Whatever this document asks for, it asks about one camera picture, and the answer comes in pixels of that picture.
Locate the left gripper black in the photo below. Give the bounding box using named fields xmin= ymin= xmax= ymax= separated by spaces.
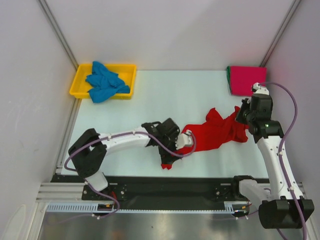
xmin=157 ymin=131 xmax=183 ymax=165

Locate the red t shirt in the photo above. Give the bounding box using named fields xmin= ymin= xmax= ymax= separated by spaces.
xmin=160 ymin=105 xmax=250 ymax=171

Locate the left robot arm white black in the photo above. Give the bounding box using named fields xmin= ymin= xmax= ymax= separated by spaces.
xmin=65 ymin=118 xmax=185 ymax=200

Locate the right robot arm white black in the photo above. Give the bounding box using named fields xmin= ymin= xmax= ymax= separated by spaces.
xmin=230 ymin=93 xmax=315 ymax=229

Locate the folded magenta t shirt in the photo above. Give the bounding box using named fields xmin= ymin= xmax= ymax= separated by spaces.
xmin=226 ymin=66 xmax=267 ymax=97

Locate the blue t shirt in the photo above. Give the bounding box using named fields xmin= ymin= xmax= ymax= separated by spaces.
xmin=85 ymin=61 xmax=131 ymax=103

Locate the yellow plastic tray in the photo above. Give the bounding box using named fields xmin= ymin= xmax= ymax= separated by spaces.
xmin=69 ymin=63 xmax=137 ymax=100

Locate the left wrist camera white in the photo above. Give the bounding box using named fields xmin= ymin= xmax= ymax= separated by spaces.
xmin=175 ymin=129 xmax=194 ymax=150

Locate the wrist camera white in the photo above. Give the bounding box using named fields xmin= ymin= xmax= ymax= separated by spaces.
xmin=175 ymin=129 xmax=194 ymax=150
xmin=251 ymin=82 xmax=270 ymax=95

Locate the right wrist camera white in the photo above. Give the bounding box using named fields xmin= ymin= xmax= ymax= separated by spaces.
xmin=251 ymin=82 xmax=270 ymax=95

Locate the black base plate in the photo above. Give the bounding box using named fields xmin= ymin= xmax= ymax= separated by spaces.
xmin=51 ymin=174 xmax=261 ymax=211

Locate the grey slotted cable duct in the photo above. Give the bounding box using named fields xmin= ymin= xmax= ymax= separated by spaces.
xmin=46 ymin=201 xmax=249 ymax=214

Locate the aluminium frame rail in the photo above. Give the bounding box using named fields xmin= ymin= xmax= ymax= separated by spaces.
xmin=34 ymin=159 xmax=307 ymax=203

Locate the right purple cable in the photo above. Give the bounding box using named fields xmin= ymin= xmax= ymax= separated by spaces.
xmin=234 ymin=81 xmax=309 ymax=240

